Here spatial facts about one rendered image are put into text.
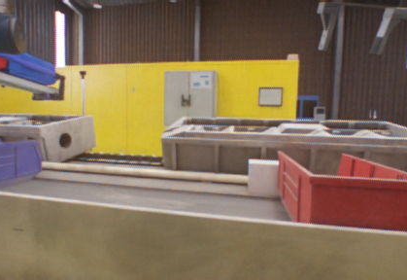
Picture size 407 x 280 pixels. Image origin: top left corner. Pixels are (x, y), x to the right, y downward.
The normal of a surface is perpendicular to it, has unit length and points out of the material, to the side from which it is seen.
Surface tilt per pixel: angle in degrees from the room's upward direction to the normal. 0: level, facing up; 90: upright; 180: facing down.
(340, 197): 92
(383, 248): 89
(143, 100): 90
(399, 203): 92
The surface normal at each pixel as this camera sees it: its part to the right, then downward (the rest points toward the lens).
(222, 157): -0.18, 0.25
